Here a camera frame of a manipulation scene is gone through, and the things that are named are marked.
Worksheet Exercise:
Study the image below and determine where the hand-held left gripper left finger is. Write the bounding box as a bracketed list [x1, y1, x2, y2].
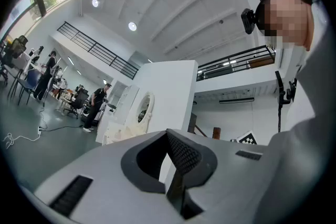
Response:
[34, 129, 185, 224]

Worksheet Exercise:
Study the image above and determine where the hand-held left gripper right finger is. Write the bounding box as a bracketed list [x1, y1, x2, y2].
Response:
[166, 128, 279, 224]

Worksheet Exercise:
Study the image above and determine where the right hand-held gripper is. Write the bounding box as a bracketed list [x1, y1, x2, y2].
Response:
[230, 130, 258, 145]

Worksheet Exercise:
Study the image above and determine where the white dressing table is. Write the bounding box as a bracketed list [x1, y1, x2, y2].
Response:
[101, 112, 154, 145]

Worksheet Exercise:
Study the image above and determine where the white shelf cabinet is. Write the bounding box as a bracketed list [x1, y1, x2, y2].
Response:
[95, 80, 141, 144]

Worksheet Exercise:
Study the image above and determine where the person's white shirt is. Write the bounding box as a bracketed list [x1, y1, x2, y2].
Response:
[251, 2, 332, 224]

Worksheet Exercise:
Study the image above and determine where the white framed oval mirror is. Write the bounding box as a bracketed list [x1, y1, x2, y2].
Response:
[132, 90, 156, 134]

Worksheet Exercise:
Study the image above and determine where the blue chair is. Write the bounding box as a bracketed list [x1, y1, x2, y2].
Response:
[8, 68, 40, 106]

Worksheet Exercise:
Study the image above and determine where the person's head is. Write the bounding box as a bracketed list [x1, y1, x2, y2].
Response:
[258, 0, 316, 52]

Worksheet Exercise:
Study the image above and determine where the black mesh office chair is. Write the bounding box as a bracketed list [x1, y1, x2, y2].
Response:
[0, 35, 29, 80]

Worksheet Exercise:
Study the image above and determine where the black cable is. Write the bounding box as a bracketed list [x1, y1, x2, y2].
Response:
[41, 124, 85, 133]
[38, 101, 48, 130]

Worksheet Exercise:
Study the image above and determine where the white cable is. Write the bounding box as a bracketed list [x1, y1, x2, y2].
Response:
[2, 132, 40, 150]

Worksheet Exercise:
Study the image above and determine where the black head camera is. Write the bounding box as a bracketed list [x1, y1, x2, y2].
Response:
[240, 7, 257, 35]

